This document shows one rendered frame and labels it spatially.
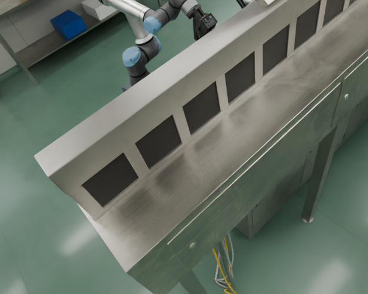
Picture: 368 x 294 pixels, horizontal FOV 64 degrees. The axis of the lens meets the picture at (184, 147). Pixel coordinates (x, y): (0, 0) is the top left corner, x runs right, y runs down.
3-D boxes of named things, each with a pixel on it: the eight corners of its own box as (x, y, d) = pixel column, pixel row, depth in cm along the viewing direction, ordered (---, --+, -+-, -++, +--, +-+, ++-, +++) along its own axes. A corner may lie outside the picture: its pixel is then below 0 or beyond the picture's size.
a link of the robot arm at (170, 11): (155, 16, 147) (160, 2, 137) (169, 4, 152) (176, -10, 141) (166, 28, 148) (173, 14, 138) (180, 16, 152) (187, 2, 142)
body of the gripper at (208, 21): (207, 31, 132) (190, 9, 131) (200, 39, 140) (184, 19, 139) (219, 22, 134) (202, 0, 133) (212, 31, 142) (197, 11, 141)
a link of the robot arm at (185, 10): (179, 12, 139) (191, 3, 141) (185, 20, 139) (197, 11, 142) (183, 2, 132) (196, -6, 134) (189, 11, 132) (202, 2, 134)
